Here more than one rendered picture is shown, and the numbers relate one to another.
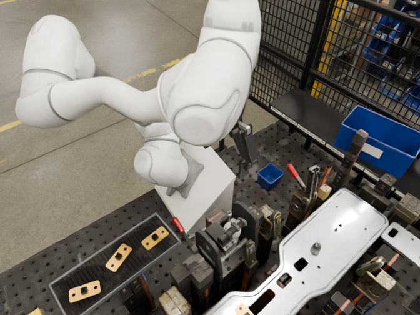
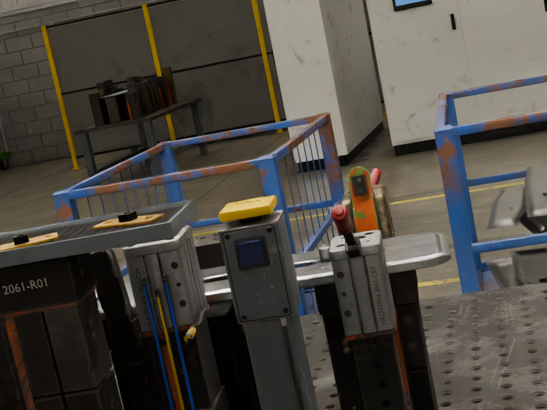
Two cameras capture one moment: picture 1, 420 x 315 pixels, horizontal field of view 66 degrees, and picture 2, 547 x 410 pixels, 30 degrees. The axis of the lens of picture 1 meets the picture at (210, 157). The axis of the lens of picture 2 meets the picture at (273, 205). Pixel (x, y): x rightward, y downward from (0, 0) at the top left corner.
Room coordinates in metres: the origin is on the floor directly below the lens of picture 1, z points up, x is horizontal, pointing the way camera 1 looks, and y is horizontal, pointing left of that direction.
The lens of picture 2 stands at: (0.97, 1.37, 1.35)
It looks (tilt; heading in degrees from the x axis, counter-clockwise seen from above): 10 degrees down; 229
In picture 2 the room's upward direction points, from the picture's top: 11 degrees counter-clockwise
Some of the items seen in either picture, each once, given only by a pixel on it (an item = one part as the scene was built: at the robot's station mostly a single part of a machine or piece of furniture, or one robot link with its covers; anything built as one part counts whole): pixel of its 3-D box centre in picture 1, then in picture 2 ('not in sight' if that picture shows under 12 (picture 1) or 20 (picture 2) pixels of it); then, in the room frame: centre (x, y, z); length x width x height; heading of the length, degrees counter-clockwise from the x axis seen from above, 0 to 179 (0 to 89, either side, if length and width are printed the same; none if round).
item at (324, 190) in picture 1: (314, 212); not in sight; (0.74, -0.45, 0.88); 0.04 x 0.04 x 0.36; 40
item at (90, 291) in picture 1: (84, 290); (127, 217); (0.32, 0.35, 1.17); 0.08 x 0.04 x 0.01; 110
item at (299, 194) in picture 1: (295, 217); not in sight; (0.72, -0.37, 0.88); 0.07 x 0.06 x 0.35; 40
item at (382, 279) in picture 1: (363, 295); not in sight; (0.40, -0.56, 0.87); 0.12 x 0.09 x 0.35; 40
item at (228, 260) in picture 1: (226, 257); not in sight; (0.52, -0.06, 0.94); 0.18 x 0.13 x 0.49; 130
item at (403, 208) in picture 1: (392, 227); not in sight; (0.67, -0.77, 0.88); 0.08 x 0.08 x 0.36; 40
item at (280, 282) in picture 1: (277, 295); not in sight; (0.41, -0.25, 0.84); 0.12 x 0.05 x 0.29; 40
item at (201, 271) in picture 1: (200, 287); not in sight; (0.42, 0.04, 0.89); 0.13 x 0.11 x 0.38; 40
